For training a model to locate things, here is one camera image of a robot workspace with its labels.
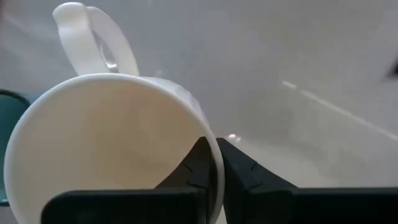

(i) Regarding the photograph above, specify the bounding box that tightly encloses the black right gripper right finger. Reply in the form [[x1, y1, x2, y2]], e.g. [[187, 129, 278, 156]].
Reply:
[[216, 137, 398, 224]]

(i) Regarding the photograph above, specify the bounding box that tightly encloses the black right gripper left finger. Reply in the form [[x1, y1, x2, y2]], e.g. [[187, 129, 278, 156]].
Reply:
[[40, 136, 218, 224]]

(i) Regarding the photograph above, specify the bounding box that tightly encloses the white ceramic mug with handle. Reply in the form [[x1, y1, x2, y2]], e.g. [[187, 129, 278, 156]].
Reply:
[[3, 1, 226, 224]]

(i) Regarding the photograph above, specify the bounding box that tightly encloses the teal cup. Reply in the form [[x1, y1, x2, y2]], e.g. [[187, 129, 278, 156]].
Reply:
[[0, 89, 32, 208]]

